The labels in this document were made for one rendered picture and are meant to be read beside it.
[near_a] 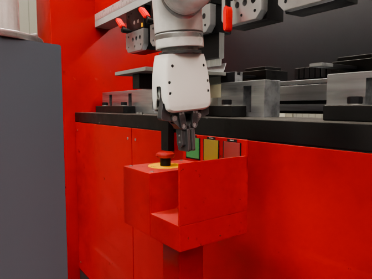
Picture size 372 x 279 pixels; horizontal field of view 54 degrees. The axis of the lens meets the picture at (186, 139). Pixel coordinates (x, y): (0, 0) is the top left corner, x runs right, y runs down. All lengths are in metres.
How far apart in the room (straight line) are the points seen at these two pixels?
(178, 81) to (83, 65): 1.27
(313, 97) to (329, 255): 0.58
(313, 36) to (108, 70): 0.98
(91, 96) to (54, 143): 1.25
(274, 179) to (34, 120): 0.47
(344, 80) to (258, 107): 0.24
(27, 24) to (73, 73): 2.55
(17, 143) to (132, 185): 0.25
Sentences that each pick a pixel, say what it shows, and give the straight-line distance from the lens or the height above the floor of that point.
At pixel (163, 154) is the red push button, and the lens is 0.73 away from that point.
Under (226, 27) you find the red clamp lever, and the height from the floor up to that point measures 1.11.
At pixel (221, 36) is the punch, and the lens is 1.12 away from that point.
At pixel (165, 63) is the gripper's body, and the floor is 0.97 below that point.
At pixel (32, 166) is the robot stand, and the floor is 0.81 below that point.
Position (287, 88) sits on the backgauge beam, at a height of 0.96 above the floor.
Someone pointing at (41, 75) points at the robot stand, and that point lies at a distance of 0.60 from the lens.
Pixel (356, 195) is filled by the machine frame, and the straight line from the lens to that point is 0.67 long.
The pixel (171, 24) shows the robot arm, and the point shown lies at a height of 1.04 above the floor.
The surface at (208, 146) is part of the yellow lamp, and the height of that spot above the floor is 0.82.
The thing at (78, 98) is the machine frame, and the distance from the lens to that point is 1.83.
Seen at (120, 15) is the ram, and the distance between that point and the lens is 1.64.
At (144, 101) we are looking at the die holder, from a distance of 1.44.
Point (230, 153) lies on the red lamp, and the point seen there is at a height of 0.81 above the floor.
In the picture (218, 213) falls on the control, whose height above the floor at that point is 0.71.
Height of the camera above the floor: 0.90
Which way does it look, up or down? 5 degrees down
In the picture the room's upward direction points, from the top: straight up
